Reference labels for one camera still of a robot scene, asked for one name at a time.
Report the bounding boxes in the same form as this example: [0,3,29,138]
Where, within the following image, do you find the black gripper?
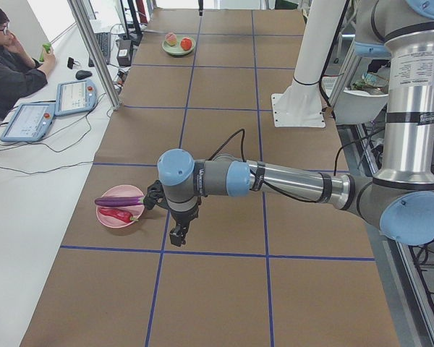
[143,180,201,247]

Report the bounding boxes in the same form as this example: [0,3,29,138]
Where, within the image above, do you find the red chili pepper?
[99,207,137,223]

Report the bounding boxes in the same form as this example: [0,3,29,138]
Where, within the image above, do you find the purple eggplant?
[94,196,144,207]

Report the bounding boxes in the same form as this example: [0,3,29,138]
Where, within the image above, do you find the red yellow pomegranate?
[180,37,194,51]

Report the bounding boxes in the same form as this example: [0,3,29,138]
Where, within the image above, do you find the yellow pink peach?
[165,32,177,46]

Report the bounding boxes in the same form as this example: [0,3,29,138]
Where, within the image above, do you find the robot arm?
[135,9,370,257]

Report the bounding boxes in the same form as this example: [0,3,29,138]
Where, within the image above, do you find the far teach pendant tablet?
[55,79,97,116]

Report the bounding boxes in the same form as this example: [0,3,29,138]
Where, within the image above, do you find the teach pendant tablet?
[55,79,97,116]
[0,103,56,142]

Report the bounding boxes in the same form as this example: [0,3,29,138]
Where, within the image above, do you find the light green plate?
[162,35,196,56]

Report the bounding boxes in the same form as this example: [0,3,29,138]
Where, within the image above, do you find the black power adapter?
[116,40,132,67]

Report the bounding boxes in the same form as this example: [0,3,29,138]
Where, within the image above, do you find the near teach pendant tablet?
[0,103,56,142]

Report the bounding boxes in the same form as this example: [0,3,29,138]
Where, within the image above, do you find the black computer mouse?
[75,70,93,80]

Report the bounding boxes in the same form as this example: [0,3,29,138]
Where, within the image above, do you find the black keyboard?
[95,32,111,64]

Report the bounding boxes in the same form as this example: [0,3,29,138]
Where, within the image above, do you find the white bucket seat right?
[333,89,388,125]

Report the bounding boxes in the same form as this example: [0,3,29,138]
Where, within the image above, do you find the seated person black shirt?
[0,8,56,121]

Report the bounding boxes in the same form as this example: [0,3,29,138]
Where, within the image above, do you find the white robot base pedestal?
[271,0,348,128]

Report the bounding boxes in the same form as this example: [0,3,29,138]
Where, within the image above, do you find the aluminium frame post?
[67,0,121,111]

